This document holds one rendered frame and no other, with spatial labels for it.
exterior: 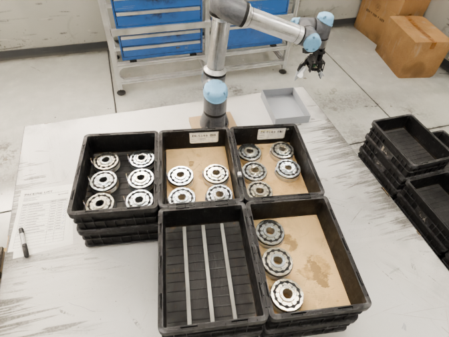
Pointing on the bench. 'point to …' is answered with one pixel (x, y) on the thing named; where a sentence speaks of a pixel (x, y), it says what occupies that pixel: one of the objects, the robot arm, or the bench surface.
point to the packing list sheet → (43, 220)
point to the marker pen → (23, 243)
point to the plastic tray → (284, 105)
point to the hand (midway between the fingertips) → (307, 79)
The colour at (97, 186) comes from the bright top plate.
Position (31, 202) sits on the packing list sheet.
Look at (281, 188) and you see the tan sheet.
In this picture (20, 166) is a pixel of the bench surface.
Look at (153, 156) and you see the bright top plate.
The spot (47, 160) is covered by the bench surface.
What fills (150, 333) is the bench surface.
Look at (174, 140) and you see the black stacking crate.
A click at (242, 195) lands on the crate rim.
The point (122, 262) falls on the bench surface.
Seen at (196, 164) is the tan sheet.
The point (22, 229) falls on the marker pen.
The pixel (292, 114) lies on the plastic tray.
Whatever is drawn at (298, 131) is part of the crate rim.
